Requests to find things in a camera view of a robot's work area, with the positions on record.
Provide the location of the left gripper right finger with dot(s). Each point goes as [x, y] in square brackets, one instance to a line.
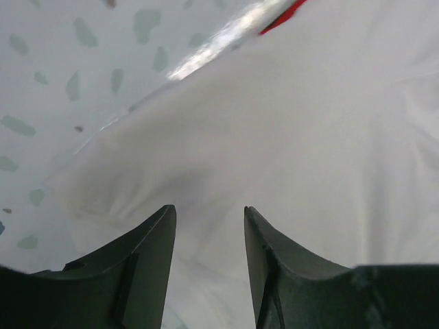
[291, 287]

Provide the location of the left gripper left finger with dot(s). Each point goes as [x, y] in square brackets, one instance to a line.
[120, 285]

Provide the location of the white t-shirt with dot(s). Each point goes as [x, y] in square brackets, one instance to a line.
[327, 125]

